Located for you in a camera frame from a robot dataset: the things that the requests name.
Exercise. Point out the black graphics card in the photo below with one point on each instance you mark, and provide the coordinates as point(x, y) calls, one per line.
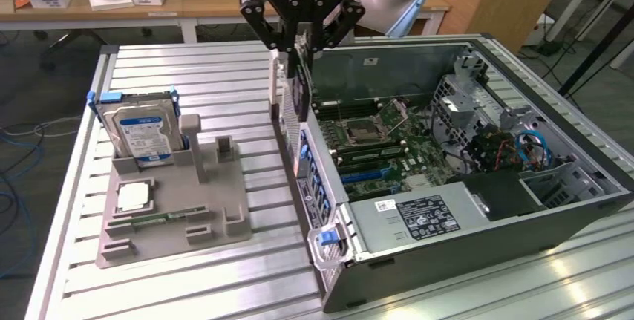
point(301, 90)

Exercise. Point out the metal socket cover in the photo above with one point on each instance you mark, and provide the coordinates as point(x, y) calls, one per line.
point(396, 108)

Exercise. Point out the wooden cabinet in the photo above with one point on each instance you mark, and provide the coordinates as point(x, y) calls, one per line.
point(490, 4)

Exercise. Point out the CPU socket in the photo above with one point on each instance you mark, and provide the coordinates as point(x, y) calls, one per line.
point(366, 131)

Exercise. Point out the silver drive cage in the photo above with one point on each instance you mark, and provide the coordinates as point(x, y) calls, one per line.
point(466, 101)

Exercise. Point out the black installed RAM stick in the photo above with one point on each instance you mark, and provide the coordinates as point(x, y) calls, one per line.
point(372, 152)

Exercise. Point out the green motherboard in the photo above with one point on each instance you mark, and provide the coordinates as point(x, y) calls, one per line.
point(421, 145)

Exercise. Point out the black chair base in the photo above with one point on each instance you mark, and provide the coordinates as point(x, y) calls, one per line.
point(65, 49)

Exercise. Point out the hard disk in blue caddy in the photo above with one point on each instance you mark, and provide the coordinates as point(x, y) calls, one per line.
point(143, 134)

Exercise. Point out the blue expansion slot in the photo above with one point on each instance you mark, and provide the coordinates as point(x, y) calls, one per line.
point(363, 174)

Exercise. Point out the silver chipset heatsink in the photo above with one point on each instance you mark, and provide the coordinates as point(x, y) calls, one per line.
point(420, 182)

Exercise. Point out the black stand pole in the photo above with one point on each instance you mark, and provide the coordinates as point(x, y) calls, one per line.
point(594, 41)

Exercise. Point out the silver CPU chip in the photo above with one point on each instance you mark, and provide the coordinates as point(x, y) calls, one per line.
point(134, 198)

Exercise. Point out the grey power supply unit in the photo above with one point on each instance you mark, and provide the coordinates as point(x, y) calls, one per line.
point(421, 219)

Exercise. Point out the black plastic air shroud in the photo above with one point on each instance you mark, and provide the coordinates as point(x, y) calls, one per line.
point(505, 195)

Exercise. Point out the green RAM stick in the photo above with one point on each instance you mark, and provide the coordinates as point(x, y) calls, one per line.
point(158, 219)

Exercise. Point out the blue case latch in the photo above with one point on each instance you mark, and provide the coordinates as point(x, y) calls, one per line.
point(327, 239)

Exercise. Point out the grey parts rack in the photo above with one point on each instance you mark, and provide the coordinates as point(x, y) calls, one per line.
point(174, 238)

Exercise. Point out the black open PC case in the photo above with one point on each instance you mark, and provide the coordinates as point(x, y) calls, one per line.
point(446, 260)

